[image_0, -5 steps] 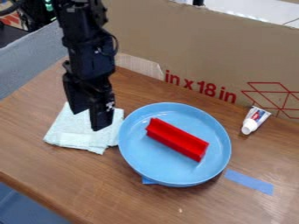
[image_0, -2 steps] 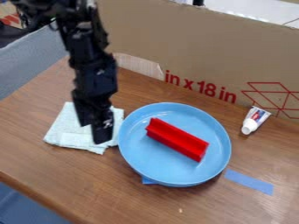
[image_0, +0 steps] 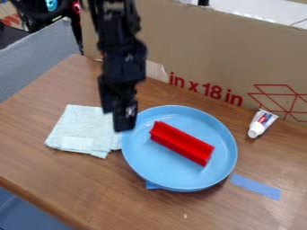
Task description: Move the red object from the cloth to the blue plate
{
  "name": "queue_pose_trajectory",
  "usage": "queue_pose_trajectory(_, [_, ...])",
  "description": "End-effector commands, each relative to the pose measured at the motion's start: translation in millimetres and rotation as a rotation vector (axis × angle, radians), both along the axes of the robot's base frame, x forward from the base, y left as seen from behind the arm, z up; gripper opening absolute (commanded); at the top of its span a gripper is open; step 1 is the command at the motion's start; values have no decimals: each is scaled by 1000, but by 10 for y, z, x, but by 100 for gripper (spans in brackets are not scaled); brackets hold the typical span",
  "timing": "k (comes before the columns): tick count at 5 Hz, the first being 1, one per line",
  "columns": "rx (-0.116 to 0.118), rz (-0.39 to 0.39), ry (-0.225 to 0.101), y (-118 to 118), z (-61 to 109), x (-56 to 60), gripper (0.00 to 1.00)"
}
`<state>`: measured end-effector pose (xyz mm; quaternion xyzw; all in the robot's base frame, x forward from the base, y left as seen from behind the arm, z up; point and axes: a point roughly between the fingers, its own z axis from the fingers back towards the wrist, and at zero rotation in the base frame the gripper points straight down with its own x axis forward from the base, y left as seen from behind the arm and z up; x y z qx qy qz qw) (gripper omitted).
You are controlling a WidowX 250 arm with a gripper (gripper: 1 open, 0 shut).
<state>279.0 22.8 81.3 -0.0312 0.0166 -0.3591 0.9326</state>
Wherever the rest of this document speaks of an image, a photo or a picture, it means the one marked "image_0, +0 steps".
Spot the black computer with lights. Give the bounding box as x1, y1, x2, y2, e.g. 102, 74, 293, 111
8, 0, 82, 53

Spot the white toothpaste tube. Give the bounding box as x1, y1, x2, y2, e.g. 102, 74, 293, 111
247, 109, 277, 138

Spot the red plastic block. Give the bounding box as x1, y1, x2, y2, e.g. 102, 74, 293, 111
149, 121, 215, 166

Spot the light blue folded cloth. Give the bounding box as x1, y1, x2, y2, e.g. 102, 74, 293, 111
44, 104, 121, 159

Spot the blue tape under plate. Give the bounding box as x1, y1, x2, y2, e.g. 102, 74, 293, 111
145, 181, 162, 190

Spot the blue tape strip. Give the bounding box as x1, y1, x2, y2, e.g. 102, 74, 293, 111
229, 173, 281, 200

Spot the blue plate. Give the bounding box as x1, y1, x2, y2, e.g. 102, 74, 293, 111
122, 105, 237, 192

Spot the cardboard box wall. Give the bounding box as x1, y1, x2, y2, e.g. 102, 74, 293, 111
77, 0, 307, 124

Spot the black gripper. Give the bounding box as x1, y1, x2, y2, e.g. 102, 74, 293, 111
97, 43, 148, 132

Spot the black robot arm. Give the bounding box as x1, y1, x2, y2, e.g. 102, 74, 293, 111
88, 0, 148, 132

